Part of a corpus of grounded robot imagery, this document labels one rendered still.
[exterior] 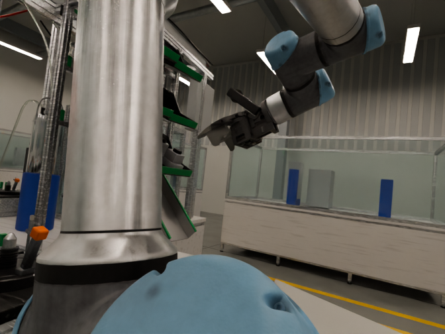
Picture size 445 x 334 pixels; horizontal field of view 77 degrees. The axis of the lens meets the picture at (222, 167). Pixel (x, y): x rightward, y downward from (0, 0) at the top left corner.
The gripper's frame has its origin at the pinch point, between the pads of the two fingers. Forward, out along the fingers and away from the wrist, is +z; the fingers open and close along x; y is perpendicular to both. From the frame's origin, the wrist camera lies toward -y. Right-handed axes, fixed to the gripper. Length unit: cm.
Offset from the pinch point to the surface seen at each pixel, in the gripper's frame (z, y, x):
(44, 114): 83, -50, -1
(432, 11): -263, -351, 699
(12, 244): 21, 21, -42
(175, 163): 13.5, 3.0, -1.2
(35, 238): 13.6, 21.6, -41.8
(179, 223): 23.3, 19.8, 6.3
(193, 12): 179, -485, 397
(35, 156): 92, -32, -3
